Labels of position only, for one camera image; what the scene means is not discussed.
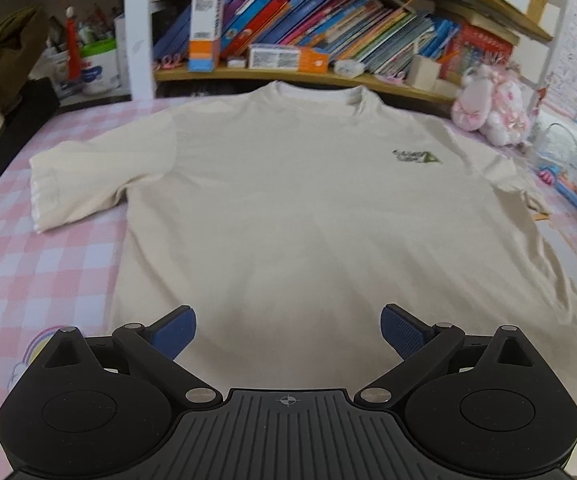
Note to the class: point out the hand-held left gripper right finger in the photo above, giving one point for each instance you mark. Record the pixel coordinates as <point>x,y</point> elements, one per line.
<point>399,332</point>

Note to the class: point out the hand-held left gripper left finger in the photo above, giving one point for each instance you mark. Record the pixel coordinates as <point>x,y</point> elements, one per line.
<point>176,331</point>

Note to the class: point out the cream t-shirt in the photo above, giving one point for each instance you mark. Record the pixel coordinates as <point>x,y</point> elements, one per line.
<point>293,185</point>

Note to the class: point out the pink checked printed mat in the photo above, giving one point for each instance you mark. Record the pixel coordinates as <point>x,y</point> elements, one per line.
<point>43,270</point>

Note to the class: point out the pink plush toy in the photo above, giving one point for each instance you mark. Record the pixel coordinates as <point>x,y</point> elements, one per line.
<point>493,105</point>

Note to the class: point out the beige pen holder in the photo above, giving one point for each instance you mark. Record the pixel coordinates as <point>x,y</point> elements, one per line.
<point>422,72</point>

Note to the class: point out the white pencil sharpener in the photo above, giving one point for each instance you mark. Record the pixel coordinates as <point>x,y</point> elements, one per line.
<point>349,67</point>

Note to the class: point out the black box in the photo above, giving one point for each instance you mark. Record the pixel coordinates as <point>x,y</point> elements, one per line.
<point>13,115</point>

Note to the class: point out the wooden bookshelf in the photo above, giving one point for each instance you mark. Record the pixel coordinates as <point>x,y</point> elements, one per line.
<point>268,74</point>

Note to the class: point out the white plastic tub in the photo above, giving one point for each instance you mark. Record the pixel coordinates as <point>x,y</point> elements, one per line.
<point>101,67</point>

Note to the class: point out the small white box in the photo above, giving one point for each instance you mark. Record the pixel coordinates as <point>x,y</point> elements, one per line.
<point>236,62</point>

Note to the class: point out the long white orange toothpaste box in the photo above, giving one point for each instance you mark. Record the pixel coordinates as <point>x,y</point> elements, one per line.
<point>278,56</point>

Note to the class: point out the red book set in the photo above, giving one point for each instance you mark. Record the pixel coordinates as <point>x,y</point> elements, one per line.
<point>478,47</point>

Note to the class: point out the red tassel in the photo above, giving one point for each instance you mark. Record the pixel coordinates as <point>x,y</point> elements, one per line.
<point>73,45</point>

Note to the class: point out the tall white orange toothpaste box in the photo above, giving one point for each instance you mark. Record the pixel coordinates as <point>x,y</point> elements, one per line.
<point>206,25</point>

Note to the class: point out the bunch of pens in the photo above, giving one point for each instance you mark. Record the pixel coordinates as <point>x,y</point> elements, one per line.
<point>91,27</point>

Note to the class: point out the olive green cloth bag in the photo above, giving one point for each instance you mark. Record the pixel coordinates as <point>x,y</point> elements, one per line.
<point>3,65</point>

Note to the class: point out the row of colourful books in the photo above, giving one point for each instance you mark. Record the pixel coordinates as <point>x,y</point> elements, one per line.
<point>318,15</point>

